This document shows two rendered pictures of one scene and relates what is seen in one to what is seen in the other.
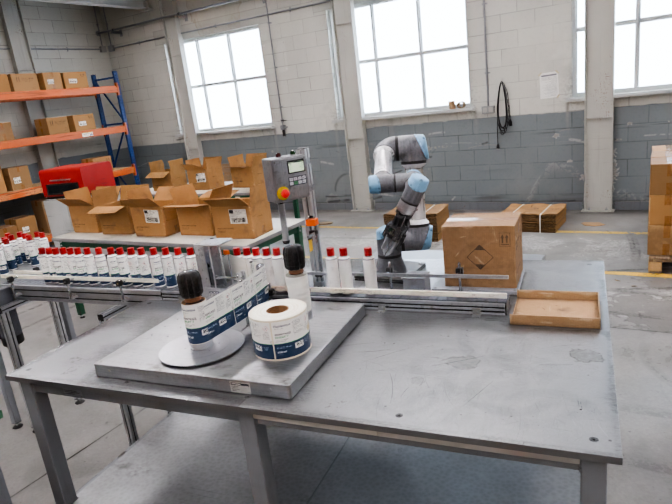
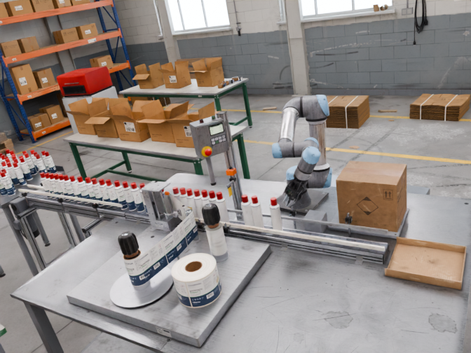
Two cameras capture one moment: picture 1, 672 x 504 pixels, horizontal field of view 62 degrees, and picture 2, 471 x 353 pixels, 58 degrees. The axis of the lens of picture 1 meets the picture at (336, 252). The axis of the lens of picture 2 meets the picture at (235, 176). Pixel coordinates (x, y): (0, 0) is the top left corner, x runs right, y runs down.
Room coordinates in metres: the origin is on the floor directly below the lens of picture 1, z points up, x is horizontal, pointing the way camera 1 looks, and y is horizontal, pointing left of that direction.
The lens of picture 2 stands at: (0.34, -0.29, 2.11)
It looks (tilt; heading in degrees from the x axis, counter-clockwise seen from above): 24 degrees down; 10
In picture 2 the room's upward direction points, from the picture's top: 11 degrees counter-clockwise
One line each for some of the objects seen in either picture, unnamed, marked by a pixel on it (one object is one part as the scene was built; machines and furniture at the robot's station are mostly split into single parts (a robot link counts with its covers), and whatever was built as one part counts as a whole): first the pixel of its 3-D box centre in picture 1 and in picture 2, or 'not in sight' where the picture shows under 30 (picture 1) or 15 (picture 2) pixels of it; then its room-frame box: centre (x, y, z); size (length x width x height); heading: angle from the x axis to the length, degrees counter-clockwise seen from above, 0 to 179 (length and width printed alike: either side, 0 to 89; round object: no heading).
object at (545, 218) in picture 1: (532, 217); (439, 106); (6.24, -2.27, 0.11); 0.65 x 0.54 x 0.22; 55
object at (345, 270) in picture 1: (345, 270); (256, 213); (2.30, -0.03, 0.98); 0.05 x 0.05 x 0.20
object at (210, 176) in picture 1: (203, 173); (174, 75); (6.97, 1.50, 0.97); 0.42 x 0.39 x 0.37; 146
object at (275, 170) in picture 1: (286, 178); (209, 136); (2.49, 0.18, 1.38); 0.17 x 0.10 x 0.19; 120
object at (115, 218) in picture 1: (120, 210); (108, 119); (4.81, 1.79, 0.97); 0.44 x 0.38 x 0.37; 153
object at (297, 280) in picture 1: (297, 281); (214, 231); (2.08, 0.16, 1.03); 0.09 x 0.09 x 0.30
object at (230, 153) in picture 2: (311, 221); (232, 168); (2.52, 0.09, 1.16); 0.04 x 0.04 x 0.67; 65
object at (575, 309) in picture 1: (555, 307); (425, 260); (1.95, -0.79, 0.85); 0.30 x 0.26 x 0.04; 65
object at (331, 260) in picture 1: (332, 270); (247, 212); (2.33, 0.02, 0.98); 0.05 x 0.05 x 0.20
